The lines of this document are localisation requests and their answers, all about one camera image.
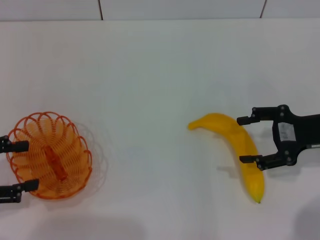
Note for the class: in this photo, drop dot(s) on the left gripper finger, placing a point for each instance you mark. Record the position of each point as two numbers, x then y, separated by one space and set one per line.
18 146
15 191

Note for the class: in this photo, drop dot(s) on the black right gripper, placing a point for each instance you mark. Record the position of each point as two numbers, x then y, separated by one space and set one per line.
305 130

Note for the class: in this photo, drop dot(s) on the yellow banana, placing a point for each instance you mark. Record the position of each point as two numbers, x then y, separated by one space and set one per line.
240 140

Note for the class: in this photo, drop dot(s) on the orange woven plastic basket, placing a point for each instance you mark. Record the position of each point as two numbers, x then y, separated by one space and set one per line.
50 155

